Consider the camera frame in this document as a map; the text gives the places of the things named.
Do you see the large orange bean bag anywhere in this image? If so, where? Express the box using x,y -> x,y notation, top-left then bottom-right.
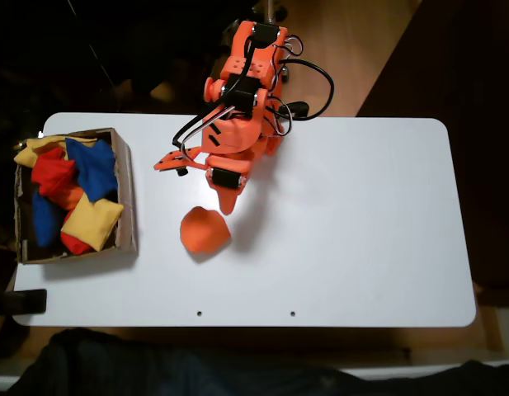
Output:
179,205 -> 232,254

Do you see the cardboard box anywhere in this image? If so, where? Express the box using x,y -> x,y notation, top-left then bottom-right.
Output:
13,127 -> 139,266

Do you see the large blue bean bag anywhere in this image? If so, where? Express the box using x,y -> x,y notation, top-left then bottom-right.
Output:
64,138 -> 119,203

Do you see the square yellow bean bag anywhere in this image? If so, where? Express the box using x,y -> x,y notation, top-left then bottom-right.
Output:
60,192 -> 125,252

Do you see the small red bean bag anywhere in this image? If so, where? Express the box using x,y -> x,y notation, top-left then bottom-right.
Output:
59,230 -> 94,256

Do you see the small orange bean bag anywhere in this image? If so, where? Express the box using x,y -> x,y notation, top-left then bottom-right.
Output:
45,185 -> 84,212

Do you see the large red bean bag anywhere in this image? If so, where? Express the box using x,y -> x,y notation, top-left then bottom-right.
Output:
31,147 -> 77,197

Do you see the narrow blue bean bag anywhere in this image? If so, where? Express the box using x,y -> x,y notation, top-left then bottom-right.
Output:
31,191 -> 65,248

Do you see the crumpled yellow bean bag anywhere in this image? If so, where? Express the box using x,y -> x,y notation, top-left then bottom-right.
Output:
13,136 -> 99,169

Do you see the office chair base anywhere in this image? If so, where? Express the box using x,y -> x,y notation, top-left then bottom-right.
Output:
220,0 -> 288,42

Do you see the person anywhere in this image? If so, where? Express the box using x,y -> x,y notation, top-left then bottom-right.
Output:
6,328 -> 509,396

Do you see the black table clamp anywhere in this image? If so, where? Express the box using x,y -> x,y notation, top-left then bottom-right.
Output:
4,288 -> 48,317

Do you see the orange camera mount with camera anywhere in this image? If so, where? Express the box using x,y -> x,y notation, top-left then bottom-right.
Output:
153,150 -> 212,178

